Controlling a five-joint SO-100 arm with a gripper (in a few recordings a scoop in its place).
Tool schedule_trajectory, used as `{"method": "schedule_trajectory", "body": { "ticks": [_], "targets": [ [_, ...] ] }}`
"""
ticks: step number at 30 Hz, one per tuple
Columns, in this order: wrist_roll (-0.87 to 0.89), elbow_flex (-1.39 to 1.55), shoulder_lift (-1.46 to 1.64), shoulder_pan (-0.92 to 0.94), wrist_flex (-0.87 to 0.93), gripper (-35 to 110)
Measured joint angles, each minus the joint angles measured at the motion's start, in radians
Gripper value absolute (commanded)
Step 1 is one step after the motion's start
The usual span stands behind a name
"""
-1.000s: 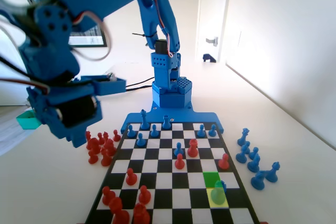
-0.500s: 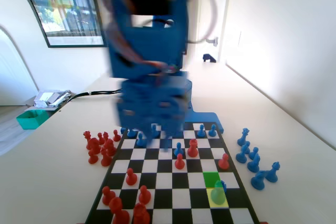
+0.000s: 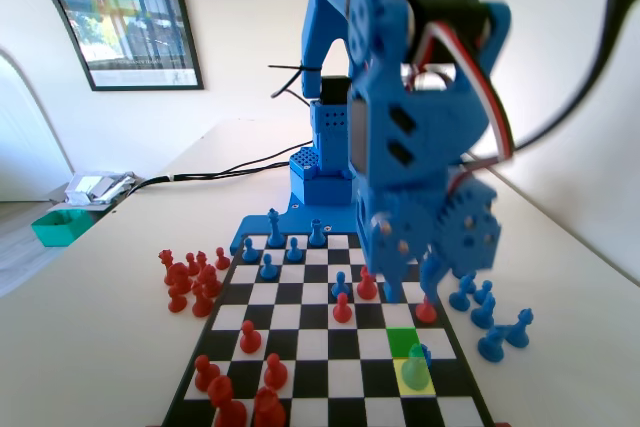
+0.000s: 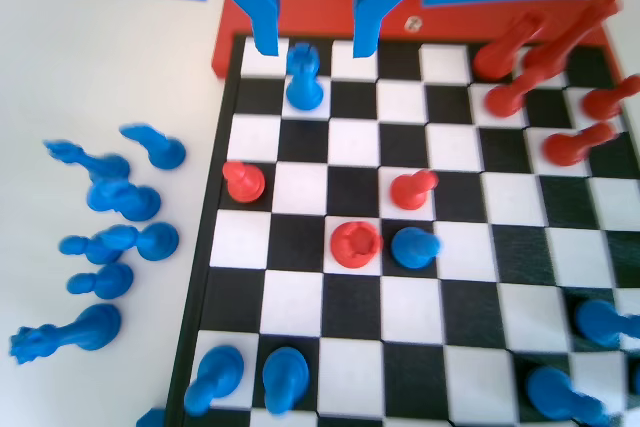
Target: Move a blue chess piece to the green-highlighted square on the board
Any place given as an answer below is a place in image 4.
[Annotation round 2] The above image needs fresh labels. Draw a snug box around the blue rook chess piece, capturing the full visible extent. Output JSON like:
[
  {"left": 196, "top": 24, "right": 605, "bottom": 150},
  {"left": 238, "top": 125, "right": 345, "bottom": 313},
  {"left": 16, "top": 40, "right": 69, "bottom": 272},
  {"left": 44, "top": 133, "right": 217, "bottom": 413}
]
[{"left": 284, "top": 41, "right": 325, "bottom": 112}]

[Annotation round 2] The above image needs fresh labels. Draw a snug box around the tall blue chess piece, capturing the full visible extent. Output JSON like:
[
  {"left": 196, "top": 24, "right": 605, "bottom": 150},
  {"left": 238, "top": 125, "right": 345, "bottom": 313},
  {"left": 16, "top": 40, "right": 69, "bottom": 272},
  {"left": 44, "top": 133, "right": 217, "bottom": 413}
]
[{"left": 43, "top": 140, "right": 132, "bottom": 184}]

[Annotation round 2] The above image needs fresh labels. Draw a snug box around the blue plastic chess queen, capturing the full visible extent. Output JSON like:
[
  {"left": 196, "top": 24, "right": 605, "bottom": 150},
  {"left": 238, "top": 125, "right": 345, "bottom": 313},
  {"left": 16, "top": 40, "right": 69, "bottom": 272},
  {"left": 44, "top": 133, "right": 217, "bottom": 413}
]
[{"left": 9, "top": 303, "right": 123, "bottom": 366}]

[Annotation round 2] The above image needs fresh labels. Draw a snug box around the red pawn chess piece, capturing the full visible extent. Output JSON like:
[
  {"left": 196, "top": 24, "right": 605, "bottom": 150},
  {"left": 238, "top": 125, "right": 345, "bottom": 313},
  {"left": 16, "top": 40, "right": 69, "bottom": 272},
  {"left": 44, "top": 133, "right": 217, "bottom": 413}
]
[
  {"left": 543, "top": 121, "right": 619, "bottom": 167},
  {"left": 484, "top": 66, "right": 551, "bottom": 118},
  {"left": 222, "top": 160, "right": 266, "bottom": 205},
  {"left": 582, "top": 75, "right": 640, "bottom": 121},
  {"left": 389, "top": 169, "right": 440, "bottom": 212}
]

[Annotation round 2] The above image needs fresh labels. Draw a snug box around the blue pawn chess piece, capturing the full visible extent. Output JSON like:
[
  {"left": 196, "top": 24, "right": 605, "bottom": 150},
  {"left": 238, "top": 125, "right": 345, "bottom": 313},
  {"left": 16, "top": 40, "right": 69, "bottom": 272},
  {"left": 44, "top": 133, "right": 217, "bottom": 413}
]
[
  {"left": 66, "top": 261, "right": 135, "bottom": 301},
  {"left": 390, "top": 226, "right": 444, "bottom": 270},
  {"left": 58, "top": 231, "right": 134, "bottom": 266},
  {"left": 573, "top": 299, "right": 640, "bottom": 348},
  {"left": 524, "top": 366, "right": 621, "bottom": 426},
  {"left": 262, "top": 346, "right": 310, "bottom": 416},
  {"left": 183, "top": 345, "right": 246, "bottom": 417}
]

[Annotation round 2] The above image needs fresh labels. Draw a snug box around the red rook chess piece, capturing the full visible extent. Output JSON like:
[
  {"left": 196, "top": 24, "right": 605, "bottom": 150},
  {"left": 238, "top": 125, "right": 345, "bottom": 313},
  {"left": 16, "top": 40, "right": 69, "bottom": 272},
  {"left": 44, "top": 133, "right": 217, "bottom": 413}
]
[{"left": 329, "top": 220, "right": 385, "bottom": 270}]

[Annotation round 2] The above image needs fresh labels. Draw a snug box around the black white chessboard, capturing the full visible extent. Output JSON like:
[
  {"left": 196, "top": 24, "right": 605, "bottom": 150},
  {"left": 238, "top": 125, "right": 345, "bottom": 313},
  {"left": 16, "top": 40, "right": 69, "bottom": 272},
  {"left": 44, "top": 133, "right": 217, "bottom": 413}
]
[{"left": 164, "top": 34, "right": 640, "bottom": 427}]

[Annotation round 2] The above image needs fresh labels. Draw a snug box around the red mounting plate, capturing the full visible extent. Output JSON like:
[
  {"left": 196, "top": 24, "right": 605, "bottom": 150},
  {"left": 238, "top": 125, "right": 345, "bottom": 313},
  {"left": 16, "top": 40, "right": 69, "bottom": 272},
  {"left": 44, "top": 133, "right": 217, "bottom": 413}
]
[{"left": 212, "top": 0, "right": 621, "bottom": 78}]

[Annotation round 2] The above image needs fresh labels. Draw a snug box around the red king chess piece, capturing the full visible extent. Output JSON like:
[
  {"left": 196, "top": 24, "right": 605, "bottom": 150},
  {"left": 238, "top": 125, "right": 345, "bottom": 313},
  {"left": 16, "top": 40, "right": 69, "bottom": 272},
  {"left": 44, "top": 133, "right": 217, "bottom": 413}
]
[{"left": 522, "top": 0, "right": 626, "bottom": 79}]

